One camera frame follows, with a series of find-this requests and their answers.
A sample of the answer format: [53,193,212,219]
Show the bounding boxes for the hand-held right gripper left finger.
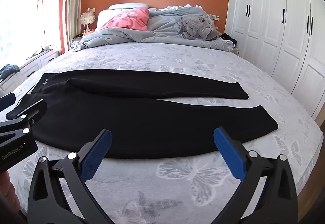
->
[27,128,120,224]

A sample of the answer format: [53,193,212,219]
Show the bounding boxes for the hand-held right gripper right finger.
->
[213,126,298,224]

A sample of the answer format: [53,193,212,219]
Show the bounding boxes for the black bag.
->
[221,33,237,45]

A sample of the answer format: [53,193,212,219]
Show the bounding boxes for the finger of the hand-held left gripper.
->
[0,92,16,119]
[6,99,48,127]

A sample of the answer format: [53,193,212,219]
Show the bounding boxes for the white padded headboard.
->
[98,3,158,30]

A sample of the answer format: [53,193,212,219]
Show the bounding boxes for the bed with butterfly sheet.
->
[5,35,324,224]

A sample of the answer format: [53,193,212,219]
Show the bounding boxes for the beige curtain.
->
[65,0,77,50]

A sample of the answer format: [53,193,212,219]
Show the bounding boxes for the grey fleece robe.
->
[178,14,222,41]

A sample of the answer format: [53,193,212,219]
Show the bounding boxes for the grey duvet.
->
[70,7,234,50]

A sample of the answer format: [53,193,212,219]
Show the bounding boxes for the white feather lamp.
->
[80,9,96,34]

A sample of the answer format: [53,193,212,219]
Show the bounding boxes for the blue cloth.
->
[0,64,20,80]

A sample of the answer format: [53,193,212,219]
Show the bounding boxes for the white ruffled bedding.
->
[166,4,204,10]

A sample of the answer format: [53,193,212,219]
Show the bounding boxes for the white wardrobe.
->
[225,0,325,119]

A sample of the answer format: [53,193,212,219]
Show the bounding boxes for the person's left hand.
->
[0,171,19,214]

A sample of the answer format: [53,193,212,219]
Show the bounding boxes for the white window seat drawers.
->
[0,48,62,92]

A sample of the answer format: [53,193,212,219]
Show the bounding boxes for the black pants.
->
[6,70,279,160]

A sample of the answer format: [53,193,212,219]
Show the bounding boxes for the pink blanket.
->
[100,7,150,31]

